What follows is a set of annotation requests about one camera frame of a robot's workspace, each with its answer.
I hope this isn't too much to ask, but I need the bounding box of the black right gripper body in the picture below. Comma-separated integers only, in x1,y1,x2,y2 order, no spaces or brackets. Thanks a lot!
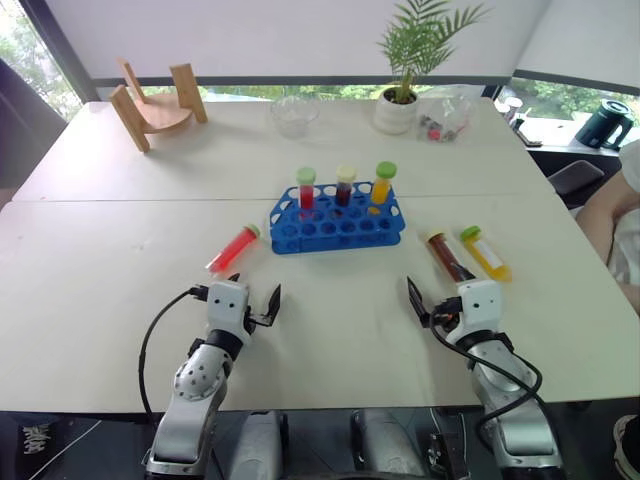
427,296,465,334

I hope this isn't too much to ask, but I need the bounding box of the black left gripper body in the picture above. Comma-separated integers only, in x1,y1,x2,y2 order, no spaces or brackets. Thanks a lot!
243,304,275,335

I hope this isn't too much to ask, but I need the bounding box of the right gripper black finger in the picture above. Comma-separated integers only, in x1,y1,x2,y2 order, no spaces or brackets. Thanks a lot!
405,275,432,330
449,261,477,284

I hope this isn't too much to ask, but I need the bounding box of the brown tube, brown cap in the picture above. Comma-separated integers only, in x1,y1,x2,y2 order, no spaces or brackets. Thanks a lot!
424,229,475,283

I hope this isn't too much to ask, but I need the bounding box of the bright red tube, green cap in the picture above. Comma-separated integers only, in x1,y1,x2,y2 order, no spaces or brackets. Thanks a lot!
206,223,263,276

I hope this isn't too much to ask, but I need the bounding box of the yellow labelled tube, green cap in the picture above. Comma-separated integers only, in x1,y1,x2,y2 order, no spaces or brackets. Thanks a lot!
459,225,514,283

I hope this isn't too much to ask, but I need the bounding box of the blue test tube rack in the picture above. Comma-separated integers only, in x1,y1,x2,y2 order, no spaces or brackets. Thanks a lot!
269,183,405,256

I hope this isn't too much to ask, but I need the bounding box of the red tube, pale green cap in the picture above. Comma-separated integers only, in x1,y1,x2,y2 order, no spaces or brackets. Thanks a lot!
295,166,318,212

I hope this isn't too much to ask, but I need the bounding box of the orange tube, green cap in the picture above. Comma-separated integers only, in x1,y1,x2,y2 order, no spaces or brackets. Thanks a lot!
369,160,398,206

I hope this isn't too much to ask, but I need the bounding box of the dark tube, cream cap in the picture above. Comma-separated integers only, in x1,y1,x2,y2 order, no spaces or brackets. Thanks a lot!
335,164,358,208

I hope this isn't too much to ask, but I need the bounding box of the grey rounded robot leg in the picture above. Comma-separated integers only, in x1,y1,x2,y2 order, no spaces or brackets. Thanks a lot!
233,409,290,480
348,408,429,480

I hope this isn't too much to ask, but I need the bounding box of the dark chair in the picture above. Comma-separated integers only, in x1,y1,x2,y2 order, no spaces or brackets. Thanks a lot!
546,159,607,210

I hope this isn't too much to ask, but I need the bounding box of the clear plastic bag with items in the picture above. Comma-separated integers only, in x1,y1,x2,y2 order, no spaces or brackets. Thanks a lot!
413,91,477,147

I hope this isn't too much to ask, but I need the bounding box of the dark clutter on side desk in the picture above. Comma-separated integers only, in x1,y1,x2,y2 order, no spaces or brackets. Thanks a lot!
502,95,545,149

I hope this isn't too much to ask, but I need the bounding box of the person in white clothes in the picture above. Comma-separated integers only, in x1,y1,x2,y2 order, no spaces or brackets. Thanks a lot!
574,138,640,302

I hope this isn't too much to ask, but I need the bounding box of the clear glass bowl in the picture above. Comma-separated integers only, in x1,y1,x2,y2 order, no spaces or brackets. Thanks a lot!
270,95,321,141

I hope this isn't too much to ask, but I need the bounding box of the white plant pot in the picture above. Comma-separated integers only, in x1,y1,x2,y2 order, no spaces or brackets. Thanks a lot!
373,86,421,136

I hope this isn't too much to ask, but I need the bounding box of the wooden stand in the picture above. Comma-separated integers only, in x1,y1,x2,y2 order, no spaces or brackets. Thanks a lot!
109,56,209,154

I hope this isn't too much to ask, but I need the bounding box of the dark green kettle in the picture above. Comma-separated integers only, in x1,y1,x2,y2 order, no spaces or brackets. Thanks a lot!
574,97,636,151

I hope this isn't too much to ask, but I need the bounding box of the black and white shoe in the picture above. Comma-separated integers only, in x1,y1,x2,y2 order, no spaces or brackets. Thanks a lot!
612,413,640,477

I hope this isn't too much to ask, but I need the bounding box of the green palm plant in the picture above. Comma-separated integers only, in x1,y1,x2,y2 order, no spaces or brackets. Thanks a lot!
376,0,490,104

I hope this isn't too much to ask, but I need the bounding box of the dark sneaker with white laces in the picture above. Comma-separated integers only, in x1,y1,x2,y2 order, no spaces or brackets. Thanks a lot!
18,421,55,457

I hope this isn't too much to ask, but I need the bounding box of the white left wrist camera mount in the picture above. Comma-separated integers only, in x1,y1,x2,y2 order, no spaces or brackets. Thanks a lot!
206,280,252,335

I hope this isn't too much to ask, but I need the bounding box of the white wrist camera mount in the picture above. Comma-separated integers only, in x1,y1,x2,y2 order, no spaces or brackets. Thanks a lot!
206,280,252,335
456,279,503,335

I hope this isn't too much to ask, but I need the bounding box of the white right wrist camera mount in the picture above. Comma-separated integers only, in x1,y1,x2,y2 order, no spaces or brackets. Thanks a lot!
456,279,503,335

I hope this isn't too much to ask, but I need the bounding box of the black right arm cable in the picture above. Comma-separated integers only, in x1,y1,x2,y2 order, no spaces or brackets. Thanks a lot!
428,307,545,454

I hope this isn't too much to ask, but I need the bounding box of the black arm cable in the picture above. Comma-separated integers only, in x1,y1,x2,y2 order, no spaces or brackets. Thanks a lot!
138,283,211,417
428,307,545,454

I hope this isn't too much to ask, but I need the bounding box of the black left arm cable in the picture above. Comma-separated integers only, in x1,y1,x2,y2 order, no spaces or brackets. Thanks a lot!
138,283,211,417

